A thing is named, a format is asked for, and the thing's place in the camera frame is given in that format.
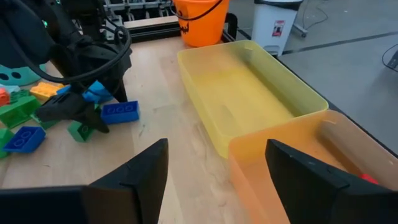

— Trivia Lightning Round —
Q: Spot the dark green brick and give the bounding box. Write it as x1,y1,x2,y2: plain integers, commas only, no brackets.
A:
9,89,31,103
67,119,96,144

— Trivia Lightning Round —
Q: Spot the blue three-hole brick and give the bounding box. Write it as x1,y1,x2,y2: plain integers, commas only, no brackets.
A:
99,100,141,126

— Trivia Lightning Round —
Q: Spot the green hollow brick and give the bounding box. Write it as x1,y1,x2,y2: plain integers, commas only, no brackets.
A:
0,128,15,159

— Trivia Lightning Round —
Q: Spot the pale teal long brick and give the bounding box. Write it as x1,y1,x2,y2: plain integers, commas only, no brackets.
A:
0,83,20,94

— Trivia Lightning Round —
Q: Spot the red two-stud brick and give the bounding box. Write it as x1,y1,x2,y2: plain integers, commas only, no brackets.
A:
358,173,381,187

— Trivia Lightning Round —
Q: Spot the light blue rounded block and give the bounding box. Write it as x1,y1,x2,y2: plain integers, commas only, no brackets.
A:
57,80,114,105

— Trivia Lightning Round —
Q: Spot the teal foam die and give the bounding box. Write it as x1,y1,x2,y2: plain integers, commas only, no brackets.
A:
0,63,47,87

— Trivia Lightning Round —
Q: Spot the bright green brick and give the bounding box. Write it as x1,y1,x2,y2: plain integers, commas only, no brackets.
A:
0,95,42,129

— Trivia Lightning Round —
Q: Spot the orange translucent plastic bin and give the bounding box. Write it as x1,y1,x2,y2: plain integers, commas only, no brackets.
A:
228,109,398,224

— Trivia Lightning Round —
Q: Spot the white pedal trash can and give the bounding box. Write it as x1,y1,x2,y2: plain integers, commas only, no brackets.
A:
251,0,304,58

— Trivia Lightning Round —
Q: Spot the yellow studded brick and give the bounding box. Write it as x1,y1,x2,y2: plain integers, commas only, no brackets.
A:
29,81,65,101

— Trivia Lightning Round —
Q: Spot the small blue hollow brick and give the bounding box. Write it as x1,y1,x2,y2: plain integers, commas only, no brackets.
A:
2,126,47,154

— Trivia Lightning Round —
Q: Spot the orange pumpkin-face bucket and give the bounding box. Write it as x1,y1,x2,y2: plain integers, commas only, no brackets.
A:
172,0,231,49

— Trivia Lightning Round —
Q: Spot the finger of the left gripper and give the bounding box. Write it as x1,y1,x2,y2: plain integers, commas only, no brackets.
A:
35,91,110,134
112,77,129,104

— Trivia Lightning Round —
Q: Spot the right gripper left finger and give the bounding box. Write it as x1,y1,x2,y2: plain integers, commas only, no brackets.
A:
0,138,170,224

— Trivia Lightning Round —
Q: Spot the black aluminium table frame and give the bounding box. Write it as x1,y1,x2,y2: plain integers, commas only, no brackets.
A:
123,12,239,44

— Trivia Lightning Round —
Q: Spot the yellow translucent plastic bin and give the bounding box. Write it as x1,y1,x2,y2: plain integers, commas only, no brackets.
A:
177,39,330,160

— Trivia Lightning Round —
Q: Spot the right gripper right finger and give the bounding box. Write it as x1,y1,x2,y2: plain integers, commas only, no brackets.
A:
266,139,398,224

